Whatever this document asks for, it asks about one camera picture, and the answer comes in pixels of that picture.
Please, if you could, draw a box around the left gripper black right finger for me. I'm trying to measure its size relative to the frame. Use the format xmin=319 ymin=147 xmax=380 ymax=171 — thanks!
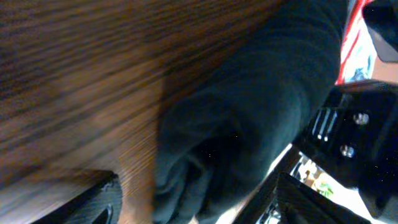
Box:
xmin=277 ymin=173 xmax=370 ymax=224

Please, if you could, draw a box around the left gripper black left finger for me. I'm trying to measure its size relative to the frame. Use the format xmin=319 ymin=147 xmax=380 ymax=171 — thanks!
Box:
xmin=33 ymin=173 xmax=123 ymax=224

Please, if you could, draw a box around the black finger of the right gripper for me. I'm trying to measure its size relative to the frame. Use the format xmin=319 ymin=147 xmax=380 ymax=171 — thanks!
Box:
xmin=233 ymin=146 xmax=300 ymax=224

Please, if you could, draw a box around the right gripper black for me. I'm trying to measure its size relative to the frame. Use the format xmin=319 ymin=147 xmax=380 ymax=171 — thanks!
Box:
xmin=294 ymin=80 xmax=397 ymax=218

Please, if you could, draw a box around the black t-shirt with white logo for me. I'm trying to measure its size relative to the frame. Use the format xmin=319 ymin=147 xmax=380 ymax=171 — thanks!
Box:
xmin=153 ymin=0 xmax=348 ymax=223

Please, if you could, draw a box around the red garment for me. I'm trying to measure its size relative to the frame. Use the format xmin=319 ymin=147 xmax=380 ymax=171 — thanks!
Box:
xmin=335 ymin=0 xmax=374 ymax=86

